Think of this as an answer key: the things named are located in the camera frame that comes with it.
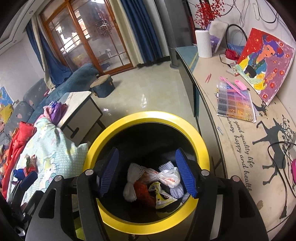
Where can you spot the blue heart pattern sofa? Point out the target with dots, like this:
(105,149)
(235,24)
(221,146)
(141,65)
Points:
(69,78)

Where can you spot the purple clothing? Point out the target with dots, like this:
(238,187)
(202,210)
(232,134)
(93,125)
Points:
(57,111)

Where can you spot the round blue stool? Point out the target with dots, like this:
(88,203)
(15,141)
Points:
(103,89)

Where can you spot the pink toy iron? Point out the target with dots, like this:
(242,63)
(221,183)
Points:
(294,170)

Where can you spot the small bead tray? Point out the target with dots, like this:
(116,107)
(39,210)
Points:
(234,69)

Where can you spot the white coffee table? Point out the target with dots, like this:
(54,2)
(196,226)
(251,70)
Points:
(76,99)

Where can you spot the pink tweezers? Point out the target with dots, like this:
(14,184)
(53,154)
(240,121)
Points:
(208,77)

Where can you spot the light blue printed blanket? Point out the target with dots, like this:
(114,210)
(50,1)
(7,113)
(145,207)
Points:
(50,148)

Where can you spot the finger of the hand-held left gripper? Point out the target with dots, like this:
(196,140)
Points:
(18,174)
(29,179)

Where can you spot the wooden sliding glass door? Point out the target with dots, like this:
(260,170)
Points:
(92,34)

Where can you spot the red blanket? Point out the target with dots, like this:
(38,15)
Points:
(18,143)

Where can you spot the yellow country map poster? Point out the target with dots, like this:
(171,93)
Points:
(5,97)

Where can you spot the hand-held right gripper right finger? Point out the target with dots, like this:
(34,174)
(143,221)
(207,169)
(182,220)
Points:
(185,173)

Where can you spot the yellow snack wrapper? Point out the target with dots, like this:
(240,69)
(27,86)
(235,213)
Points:
(161,199)

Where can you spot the bead organizer box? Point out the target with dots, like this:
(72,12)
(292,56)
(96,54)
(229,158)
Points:
(235,104)

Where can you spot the foam fruit net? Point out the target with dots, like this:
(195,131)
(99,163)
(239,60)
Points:
(130,185)
(177,192)

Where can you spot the silver tower air conditioner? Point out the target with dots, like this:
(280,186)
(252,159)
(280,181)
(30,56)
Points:
(175,34)

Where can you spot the pink long tool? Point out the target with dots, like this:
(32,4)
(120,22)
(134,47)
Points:
(231,85)

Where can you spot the orange wrapper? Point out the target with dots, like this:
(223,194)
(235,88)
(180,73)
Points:
(143,192)

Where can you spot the colourful figure painting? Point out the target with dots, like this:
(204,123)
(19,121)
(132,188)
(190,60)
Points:
(266,62)

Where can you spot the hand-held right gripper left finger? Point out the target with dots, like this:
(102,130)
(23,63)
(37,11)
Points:
(108,173)

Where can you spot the white drawing board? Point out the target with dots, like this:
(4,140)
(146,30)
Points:
(218,37)

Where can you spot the red berry branches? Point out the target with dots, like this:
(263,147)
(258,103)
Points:
(205,11)

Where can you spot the yellow rimmed trash bin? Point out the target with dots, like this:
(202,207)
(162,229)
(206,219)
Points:
(148,115)

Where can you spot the printed table mat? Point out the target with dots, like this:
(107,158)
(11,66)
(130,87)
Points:
(242,143)

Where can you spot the yellow cushion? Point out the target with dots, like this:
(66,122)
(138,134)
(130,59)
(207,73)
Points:
(5,113)

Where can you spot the television cabinet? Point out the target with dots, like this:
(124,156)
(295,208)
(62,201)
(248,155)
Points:
(185,69)

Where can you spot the beige curtain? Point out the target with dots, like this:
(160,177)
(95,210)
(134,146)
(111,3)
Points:
(47,76)

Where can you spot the blue curtain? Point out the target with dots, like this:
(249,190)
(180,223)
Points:
(138,30)
(55,69)

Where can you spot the white ribbed vase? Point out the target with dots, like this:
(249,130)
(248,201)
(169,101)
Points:
(203,44)

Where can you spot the pink small box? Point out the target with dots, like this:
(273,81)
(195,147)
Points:
(240,84)

